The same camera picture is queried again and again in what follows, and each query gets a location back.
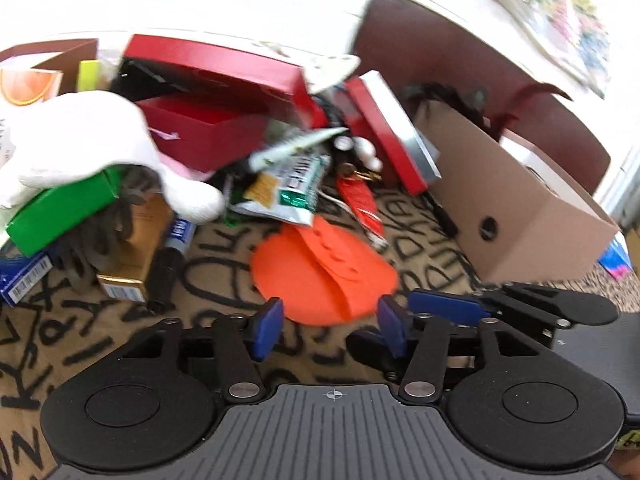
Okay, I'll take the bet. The yellow-green stick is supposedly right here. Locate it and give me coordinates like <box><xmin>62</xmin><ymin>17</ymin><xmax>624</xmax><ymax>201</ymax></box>
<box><xmin>76</xmin><ymin>59</ymin><xmax>102</xmax><ymax>94</ymax></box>

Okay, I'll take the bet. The grey fringed cloth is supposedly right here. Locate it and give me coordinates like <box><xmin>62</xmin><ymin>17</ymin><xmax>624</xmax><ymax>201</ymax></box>
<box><xmin>59</xmin><ymin>166</ymin><xmax>167</xmax><ymax>297</ymax></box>

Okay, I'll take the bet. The open red gift box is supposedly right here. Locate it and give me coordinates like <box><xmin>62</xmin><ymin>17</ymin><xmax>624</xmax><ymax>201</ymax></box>
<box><xmin>121</xmin><ymin>34</ymin><xmax>315</xmax><ymax>127</ymax></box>

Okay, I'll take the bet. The red gift box base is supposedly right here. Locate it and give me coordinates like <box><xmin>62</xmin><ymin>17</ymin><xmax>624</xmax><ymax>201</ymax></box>
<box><xmin>134</xmin><ymin>92</ymin><xmax>272</xmax><ymax>175</ymax></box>

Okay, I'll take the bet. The green box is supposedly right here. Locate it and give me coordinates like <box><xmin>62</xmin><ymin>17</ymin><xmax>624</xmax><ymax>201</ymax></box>
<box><xmin>6</xmin><ymin>166</ymin><xmax>124</xmax><ymax>257</ymax></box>

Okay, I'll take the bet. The white patterned pouch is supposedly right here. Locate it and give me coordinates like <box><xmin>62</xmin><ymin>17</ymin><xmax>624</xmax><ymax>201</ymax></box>
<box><xmin>301</xmin><ymin>52</ymin><xmax>362</xmax><ymax>95</ymax></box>

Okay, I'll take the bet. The red foil packet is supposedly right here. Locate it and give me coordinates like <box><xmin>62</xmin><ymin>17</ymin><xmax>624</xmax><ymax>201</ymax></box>
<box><xmin>334</xmin><ymin>170</ymin><xmax>390</xmax><ymax>250</ymax></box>

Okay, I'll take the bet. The green and white snack packet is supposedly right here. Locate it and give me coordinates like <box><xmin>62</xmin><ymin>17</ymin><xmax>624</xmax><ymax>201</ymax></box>
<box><xmin>229</xmin><ymin>152</ymin><xmax>332</xmax><ymax>227</ymax></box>

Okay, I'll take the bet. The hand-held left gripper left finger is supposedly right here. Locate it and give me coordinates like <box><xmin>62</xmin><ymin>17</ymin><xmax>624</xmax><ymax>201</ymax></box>
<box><xmin>120</xmin><ymin>297</ymin><xmax>286</xmax><ymax>405</ymax></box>

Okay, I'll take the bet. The white bead figure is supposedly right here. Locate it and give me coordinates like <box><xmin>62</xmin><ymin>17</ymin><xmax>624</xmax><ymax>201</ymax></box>
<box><xmin>331</xmin><ymin>135</ymin><xmax>384</xmax><ymax>172</ymax></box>

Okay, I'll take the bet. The gold box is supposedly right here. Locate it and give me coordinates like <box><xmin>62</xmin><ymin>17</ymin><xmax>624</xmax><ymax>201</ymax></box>
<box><xmin>96</xmin><ymin>194</ymin><xmax>174</xmax><ymax>304</ymax></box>

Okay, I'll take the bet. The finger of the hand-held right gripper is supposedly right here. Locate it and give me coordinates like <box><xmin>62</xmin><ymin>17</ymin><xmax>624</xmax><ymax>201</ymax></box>
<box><xmin>347</xmin><ymin>332</ymin><xmax>407</xmax><ymax>381</ymax></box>
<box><xmin>407</xmin><ymin>282</ymin><xmax>571</xmax><ymax>331</ymax></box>

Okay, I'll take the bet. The black feathery item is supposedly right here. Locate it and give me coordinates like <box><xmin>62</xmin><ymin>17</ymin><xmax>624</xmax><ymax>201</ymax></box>
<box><xmin>399</xmin><ymin>81</ymin><xmax>490</xmax><ymax>127</ymax></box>

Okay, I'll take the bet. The red box with silver edge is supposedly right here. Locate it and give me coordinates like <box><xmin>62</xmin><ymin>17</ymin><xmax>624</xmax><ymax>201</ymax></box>
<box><xmin>344</xmin><ymin>70</ymin><xmax>443</xmax><ymax>197</ymax></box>

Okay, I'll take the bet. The maroon box with white inside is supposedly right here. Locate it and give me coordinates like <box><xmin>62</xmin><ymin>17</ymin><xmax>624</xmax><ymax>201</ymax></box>
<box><xmin>0</xmin><ymin>39</ymin><xmax>99</xmax><ymax>72</ymax></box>

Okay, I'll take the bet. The orange and white carton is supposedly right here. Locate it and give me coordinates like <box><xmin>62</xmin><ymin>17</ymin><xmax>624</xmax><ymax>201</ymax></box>
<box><xmin>0</xmin><ymin>66</ymin><xmax>64</xmax><ymax>107</ymax></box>

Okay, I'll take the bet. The brown cardboard box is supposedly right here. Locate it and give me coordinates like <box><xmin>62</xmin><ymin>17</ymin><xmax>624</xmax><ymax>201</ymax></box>
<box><xmin>414</xmin><ymin>99</ymin><xmax>622</xmax><ymax>286</ymax></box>

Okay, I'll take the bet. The tan cloth with black letters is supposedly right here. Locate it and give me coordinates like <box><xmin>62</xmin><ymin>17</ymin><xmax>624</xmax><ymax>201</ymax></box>
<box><xmin>0</xmin><ymin>180</ymin><xmax>640</xmax><ymax>480</ymax></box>

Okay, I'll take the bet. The orange felt disc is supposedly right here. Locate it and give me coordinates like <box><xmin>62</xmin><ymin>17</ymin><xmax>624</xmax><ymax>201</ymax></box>
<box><xmin>249</xmin><ymin>217</ymin><xmax>399</xmax><ymax>326</ymax></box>

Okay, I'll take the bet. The floral wall poster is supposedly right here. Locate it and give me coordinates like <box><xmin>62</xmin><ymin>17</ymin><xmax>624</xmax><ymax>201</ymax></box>
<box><xmin>491</xmin><ymin>0</ymin><xmax>614</xmax><ymax>100</ymax></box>

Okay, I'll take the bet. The blue box with barcode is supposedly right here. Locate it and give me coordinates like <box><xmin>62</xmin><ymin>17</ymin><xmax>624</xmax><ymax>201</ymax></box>
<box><xmin>0</xmin><ymin>251</ymin><xmax>57</xmax><ymax>308</ymax></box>

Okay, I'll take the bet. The white and green tube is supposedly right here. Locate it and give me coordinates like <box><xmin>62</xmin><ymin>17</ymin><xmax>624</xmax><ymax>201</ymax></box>
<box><xmin>246</xmin><ymin>126</ymin><xmax>349</xmax><ymax>172</ymax></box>

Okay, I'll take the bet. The pink and blue packet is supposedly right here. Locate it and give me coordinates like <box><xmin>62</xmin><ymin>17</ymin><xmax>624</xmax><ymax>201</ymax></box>
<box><xmin>596</xmin><ymin>236</ymin><xmax>634</xmax><ymax>282</ymax></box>

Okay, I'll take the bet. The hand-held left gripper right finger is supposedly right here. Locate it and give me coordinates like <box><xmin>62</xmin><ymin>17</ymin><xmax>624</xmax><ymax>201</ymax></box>
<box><xmin>377</xmin><ymin>296</ymin><xmax>538</xmax><ymax>405</ymax></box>

